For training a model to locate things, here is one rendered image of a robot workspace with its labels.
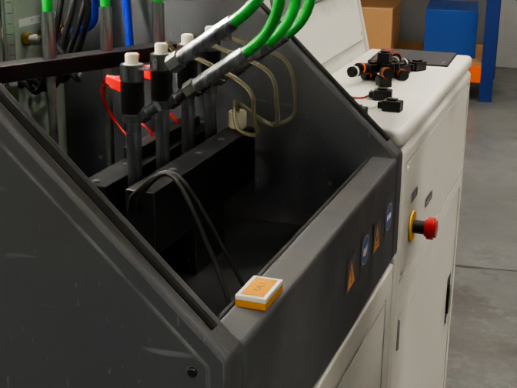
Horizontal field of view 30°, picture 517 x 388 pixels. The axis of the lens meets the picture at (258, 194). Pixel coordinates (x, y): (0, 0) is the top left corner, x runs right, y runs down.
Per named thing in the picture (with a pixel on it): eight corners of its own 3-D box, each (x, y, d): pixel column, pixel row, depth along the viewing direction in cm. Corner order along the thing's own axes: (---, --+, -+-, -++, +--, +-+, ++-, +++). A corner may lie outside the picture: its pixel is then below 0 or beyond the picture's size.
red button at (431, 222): (432, 249, 152) (435, 219, 150) (407, 246, 153) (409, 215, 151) (438, 239, 156) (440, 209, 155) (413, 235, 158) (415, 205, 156)
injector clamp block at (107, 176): (156, 312, 115) (154, 191, 111) (83, 299, 119) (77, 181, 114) (254, 222, 146) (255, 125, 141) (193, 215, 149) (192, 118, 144)
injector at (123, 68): (157, 239, 117) (154, 68, 110) (121, 235, 118) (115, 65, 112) (167, 232, 119) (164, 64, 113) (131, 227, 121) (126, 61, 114)
